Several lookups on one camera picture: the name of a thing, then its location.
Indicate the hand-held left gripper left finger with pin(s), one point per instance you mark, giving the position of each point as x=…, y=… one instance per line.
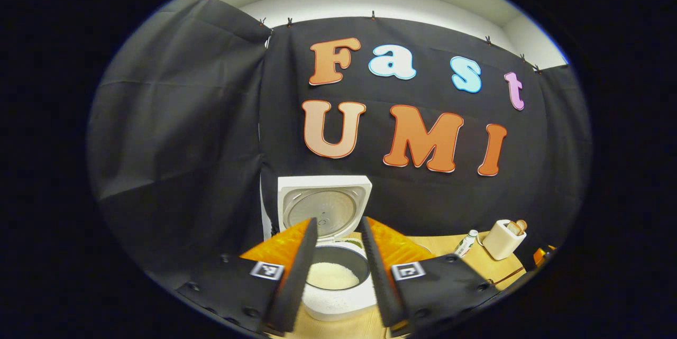
x=296, y=286

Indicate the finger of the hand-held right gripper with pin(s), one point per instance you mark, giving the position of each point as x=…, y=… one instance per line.
x=542, y=255

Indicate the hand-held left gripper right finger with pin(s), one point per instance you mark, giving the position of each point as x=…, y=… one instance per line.
x=378, y=281

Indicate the white rice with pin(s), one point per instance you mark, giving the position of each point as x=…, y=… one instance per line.
x=332, y=275

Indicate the white rice cooker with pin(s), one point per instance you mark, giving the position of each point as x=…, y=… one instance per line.
x=328, y=207

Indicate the toasted bread slice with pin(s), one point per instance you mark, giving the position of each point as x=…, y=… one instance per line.
x=513, y=228
x=522, y=224

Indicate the white toaster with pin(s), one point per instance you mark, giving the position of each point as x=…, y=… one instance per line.
x=500, y=246

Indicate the white drink bottle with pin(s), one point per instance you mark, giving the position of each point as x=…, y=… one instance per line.
x=465, y=244

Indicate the black backdrop cloth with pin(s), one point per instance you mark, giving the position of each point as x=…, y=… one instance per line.
x=180, y=143

